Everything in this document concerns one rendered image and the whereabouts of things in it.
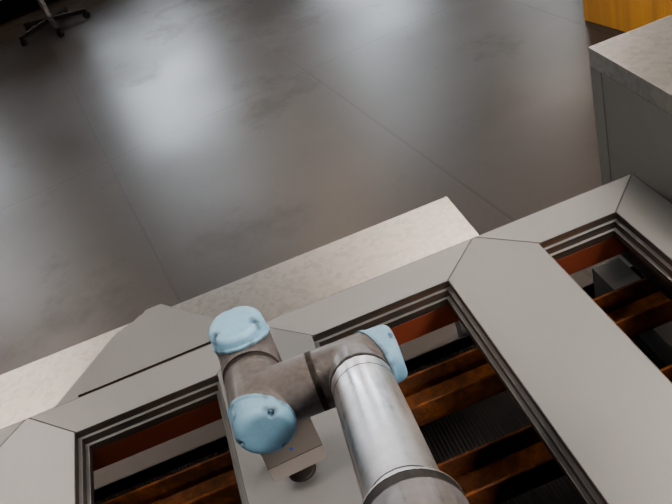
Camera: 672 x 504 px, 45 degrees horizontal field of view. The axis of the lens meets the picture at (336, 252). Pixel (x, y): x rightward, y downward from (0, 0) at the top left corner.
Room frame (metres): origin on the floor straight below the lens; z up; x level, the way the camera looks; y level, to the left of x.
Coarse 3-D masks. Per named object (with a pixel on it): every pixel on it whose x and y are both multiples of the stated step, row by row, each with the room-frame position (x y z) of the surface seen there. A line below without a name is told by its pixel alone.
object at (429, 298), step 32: (608, 224) 1.17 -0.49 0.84; (640, 256) 1.08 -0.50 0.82; (448, 288) 1.14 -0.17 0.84; (352, 320) 1.13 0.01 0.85; (384, 320) 1.13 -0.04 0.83; (512, 384) 0.88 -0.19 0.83; (128, 416) 1.09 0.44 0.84; (160, 416) 1.08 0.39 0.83; (224, 416) 1.03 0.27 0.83; (544, 416) 0.79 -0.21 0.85; (96, 448) 1.07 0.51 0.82; (576, 480) 0.69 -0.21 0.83
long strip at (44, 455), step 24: (24, 432) 1.13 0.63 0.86; (48, 432) 1.11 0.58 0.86; (72, 432) 1.09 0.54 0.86; (0, 456) 1.09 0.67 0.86; (24, 456) 1.07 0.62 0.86; (48, 456) 1.05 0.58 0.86; (72, 456) 1.03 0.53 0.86; (0, 480) 1.03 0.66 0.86; (24, 480) 1.01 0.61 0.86; (48, 480) 0.99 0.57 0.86; (72, 480) 0.97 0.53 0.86
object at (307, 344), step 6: (300, 342) 1.12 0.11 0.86; (306, 342) 1.11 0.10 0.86; (312, 342) 1.11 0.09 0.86; (282, 348) 1.12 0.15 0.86; (288, 348) 1.11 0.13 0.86; (294, 348) 1.11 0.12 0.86; (300, 348) 1.10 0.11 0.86; (306, 348) 1.10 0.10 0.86; (312, 348) 1.09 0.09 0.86; (282, 354) 1.10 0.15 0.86; (288, 354) 1.10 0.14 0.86; (294, 354) 1.09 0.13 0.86; (282, 360) 1.09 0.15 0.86; (222, 378) 1.09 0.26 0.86; (222, 384) 1.08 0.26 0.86; (222, 390) 1.06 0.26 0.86; (222, 396) 1.05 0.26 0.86
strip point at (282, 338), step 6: (270, 330) 1.18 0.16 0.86; (276, 330) 1.17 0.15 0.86; (282, 330) 1.17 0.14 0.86; (276, 336) 1.15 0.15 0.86; (282, 336) 1.15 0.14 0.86; (288, 336) 1.14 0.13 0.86; (294, 336) 1.14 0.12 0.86; (300, 336) 1.13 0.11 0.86; (306, 336) 1.13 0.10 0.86; (276, 342) 1.14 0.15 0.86; (282, 342) 1.13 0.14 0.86; (288, 342) 1.13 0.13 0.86; (294, 342) 1.12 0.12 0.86
